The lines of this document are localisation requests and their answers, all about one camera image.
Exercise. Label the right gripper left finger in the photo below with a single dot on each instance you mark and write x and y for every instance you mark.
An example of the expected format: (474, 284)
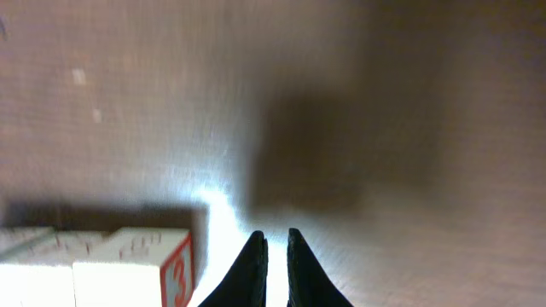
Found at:
(244, 285)

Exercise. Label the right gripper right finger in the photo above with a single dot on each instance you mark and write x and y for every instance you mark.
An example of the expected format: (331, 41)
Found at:
(309, 285)

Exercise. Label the red edged grape block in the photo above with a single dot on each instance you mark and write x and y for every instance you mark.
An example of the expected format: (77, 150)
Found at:
(137, 267)

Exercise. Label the yellow edged white block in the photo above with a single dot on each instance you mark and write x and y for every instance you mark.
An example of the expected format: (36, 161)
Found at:
(40, 273)

